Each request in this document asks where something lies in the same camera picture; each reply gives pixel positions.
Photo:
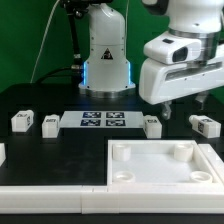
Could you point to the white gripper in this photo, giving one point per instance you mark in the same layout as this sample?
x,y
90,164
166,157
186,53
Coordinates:
x,y
160,83

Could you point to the white U-shaped obstacle fence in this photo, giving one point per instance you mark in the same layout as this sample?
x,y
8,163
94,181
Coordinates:
x,y
101,199

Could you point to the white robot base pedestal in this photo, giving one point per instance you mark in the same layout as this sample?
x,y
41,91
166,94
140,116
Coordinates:
x,y
107,72

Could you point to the white square table top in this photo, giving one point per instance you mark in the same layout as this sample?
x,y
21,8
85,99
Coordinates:
x,y
164,166

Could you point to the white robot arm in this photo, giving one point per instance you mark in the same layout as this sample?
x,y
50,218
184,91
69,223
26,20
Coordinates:
x,y
197,19

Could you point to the white marker sheet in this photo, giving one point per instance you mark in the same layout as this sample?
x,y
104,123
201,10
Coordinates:
x,y
101,119

